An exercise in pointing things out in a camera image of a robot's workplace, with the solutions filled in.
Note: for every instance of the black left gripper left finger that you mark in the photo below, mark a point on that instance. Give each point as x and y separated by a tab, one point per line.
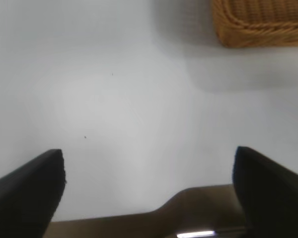
22	203

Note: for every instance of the woven wicker basket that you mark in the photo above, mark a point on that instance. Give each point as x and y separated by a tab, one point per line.
258	22

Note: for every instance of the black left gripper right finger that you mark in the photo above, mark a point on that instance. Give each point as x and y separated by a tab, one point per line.
275	198

